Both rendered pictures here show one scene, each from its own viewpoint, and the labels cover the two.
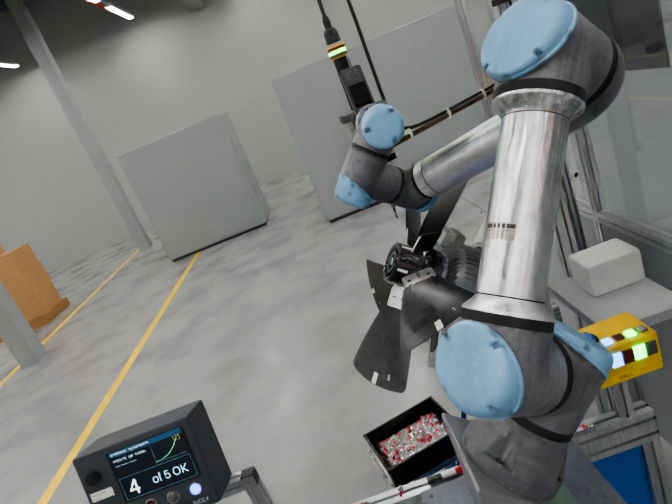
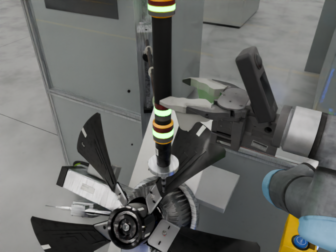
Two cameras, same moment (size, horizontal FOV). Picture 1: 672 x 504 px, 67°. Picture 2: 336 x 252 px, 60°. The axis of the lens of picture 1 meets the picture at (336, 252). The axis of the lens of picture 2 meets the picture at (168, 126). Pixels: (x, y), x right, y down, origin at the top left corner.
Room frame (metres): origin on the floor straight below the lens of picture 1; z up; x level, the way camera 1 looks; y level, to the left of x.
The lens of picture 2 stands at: (1.06, 0.26, 1.92)
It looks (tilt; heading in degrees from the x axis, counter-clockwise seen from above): 36 degrees down; 295
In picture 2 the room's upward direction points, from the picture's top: straight up
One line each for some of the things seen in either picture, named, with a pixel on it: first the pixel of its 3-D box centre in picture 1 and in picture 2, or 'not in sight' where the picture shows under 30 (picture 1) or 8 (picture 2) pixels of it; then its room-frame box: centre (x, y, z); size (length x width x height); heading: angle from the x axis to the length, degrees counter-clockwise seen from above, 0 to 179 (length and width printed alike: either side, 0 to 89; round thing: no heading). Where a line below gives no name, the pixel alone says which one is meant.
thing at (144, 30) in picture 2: not in sight; (146, 36); (1.60, -0.72, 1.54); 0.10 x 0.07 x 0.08; 122
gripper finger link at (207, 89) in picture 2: not in sight; (203, 94); (1.21, -0.22, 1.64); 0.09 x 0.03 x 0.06; 155
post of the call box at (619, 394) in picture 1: (618, 391); not in sight; (0.90, -0.46, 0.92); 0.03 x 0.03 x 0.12; 87
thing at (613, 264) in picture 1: (602, 265); not in sight; (1.43, -0.77, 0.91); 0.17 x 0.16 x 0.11; 87
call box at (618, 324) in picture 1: (609, 353); (298, 240); (0.90, -0.46, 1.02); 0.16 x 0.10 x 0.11; 87
